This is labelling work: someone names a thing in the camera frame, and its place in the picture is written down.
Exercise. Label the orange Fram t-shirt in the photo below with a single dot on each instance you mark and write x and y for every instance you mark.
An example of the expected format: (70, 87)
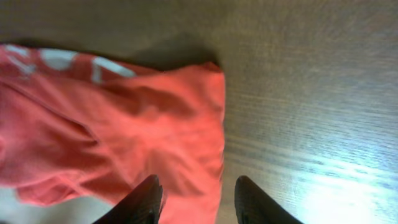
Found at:
(75, 124)

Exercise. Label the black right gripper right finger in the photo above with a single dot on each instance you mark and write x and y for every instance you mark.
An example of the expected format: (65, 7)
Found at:
(254, 206)

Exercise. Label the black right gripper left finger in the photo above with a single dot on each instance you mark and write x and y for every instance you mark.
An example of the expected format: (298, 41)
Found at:
(142, 206)

